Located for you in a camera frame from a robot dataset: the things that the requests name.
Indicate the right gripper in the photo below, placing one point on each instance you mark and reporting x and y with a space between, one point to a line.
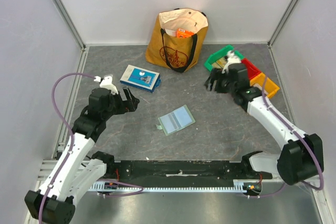
223 83

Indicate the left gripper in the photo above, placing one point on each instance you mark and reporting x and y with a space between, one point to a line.
130 105

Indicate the green card holder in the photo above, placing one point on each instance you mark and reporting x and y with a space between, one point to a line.
176 120

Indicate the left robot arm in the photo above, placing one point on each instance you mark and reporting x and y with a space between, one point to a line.
56 199

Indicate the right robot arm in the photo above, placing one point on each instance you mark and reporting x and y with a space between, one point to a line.
301 156

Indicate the gold card in green bin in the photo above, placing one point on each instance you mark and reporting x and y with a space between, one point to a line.
220 63

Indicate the green plastic bin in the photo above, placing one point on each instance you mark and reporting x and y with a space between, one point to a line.
220 54

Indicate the blue white product box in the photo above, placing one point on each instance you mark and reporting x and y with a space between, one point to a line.
141 78

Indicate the red plastic bin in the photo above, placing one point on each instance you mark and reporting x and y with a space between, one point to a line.
252 70

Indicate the orange box in bag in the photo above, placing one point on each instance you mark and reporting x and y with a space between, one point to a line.
182 33

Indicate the brown tote bag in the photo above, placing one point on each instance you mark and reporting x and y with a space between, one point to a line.
168 51

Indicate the yellow plastic bin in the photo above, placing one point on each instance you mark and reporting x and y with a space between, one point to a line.
270 88

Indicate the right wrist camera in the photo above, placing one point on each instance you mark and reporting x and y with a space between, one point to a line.
231 58

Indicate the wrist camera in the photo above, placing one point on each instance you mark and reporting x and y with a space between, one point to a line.
107 83
231 58

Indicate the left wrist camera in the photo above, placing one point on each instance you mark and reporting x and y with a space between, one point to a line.
107 83

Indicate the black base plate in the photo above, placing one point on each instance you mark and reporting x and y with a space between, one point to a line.
222 169

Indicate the slotted cable duct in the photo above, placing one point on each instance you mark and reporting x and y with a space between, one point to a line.
108 187

